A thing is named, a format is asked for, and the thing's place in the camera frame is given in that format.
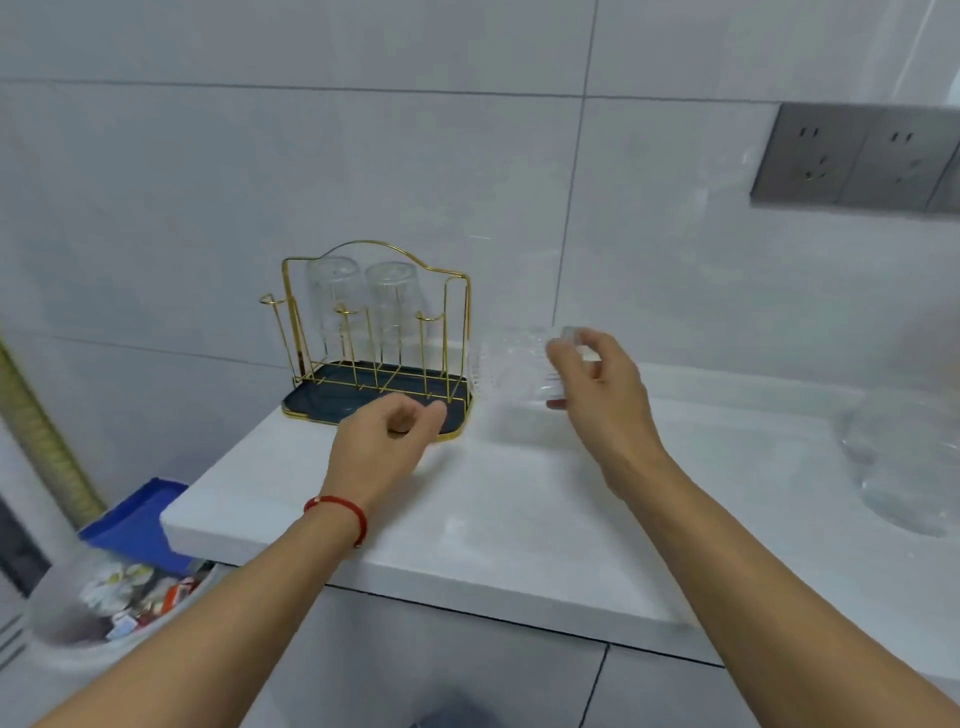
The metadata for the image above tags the person's right hand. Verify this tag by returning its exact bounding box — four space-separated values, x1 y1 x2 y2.
545 326 670 502

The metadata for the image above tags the person's left hand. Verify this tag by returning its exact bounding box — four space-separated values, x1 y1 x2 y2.
320 392 450 523

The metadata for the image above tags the gold wire cup rack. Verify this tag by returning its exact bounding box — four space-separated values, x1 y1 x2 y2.
258 239 475 444

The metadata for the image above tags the person's left forearm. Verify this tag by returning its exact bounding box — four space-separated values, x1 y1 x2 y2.
33 509 365 728

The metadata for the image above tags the person's right forearm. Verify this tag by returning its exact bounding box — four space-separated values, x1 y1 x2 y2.
618 449 960 728

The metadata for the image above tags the person's grey trouser leg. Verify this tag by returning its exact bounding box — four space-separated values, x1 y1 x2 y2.
408 691 505 728

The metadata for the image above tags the grey cabinet door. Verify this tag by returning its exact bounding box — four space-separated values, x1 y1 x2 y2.
577 643 766 728
239 584 610 728

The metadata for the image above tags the blue dustpan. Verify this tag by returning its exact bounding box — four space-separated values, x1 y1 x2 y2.
78 477 198 577

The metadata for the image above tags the pile of trash packets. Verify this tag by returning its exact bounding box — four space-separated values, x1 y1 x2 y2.
78 562 204 643

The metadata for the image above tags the yellow corrugated pipe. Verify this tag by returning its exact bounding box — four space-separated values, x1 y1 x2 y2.
0 338 108 530

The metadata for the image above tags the white lined trash bucket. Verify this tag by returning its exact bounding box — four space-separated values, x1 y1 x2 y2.
22 545 226 676

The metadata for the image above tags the sliding door floor track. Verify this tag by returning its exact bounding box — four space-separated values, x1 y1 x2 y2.
0 614 31 673

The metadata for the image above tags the red string bracelet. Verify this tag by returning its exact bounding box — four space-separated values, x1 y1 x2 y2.
302 494 370 550

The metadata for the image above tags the dark door frame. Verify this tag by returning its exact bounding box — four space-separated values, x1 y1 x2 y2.
0 494 54 599

